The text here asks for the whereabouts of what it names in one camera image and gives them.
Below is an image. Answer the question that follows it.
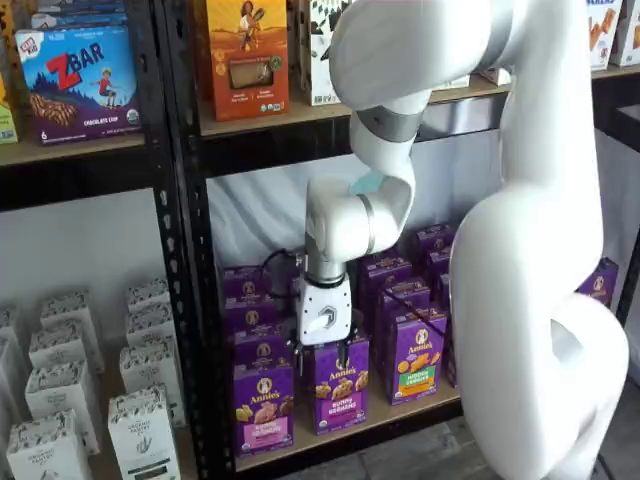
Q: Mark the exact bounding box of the blue purple Zbar box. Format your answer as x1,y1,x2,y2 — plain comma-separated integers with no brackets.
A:
14,24,144,147

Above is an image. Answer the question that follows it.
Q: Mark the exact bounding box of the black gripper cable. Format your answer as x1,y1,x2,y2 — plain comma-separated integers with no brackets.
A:
262,248,436,321

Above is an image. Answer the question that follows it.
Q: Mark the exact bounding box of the white organic pantry box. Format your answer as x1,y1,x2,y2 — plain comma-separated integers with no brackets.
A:
39,288,99,331
24,359,102,455
125,277,172,311
5,409,94,480
0,305,24,346
0,339,31,424
124,304,176,346
28,324,106,374
107,383,182,480
118,339,187,427

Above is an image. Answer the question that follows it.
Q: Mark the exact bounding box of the purple Annie's bunny grahams box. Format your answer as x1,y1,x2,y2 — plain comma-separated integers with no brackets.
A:
311,333,371,437

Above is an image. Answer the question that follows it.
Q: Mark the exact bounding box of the yellow green snack box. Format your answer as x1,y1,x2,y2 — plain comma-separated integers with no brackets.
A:
0,74,22,146

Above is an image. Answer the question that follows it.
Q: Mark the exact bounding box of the yellow black patterned box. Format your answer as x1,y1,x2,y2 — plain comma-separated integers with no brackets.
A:
0,0,17,76

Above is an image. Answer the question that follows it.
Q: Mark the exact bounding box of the black metal shelving unit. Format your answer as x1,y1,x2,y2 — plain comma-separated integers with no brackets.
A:
0,0,201,480
154,0,640,480

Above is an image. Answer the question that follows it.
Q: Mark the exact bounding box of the orange cracker box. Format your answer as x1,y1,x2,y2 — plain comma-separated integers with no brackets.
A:
197,0,291,123

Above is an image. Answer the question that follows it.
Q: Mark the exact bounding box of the white yellow Simple Mills box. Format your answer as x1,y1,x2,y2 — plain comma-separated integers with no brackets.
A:
430,74,472,92

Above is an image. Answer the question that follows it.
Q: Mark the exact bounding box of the white snack box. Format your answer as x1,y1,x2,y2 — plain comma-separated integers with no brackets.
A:
609,0,640,68

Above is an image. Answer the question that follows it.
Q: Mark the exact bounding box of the purple box with pink patch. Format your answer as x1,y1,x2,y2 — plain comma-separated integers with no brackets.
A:
233,356,296,458

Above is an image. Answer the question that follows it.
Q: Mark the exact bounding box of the purple box with green patch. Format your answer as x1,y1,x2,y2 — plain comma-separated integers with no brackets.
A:
388,304,448,407

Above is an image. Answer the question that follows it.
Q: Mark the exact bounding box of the white cloth backdrop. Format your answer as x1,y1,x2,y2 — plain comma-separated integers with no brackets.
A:
206,97,624,301

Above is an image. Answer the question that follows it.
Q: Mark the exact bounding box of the white mint chocolate thins box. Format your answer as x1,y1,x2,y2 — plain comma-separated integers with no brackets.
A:
298,0,351,108

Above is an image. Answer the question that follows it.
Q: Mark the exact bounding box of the wooden shelf board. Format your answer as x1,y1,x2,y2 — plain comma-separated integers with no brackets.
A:
234,387,464,472
0,133,149,167
199,63,640,139

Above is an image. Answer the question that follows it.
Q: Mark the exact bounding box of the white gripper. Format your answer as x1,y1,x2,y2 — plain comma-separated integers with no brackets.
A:
285,277,363,378

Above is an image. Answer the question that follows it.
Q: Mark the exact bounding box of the blue snack box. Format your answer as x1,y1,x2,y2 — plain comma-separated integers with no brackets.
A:
29,0,129,30

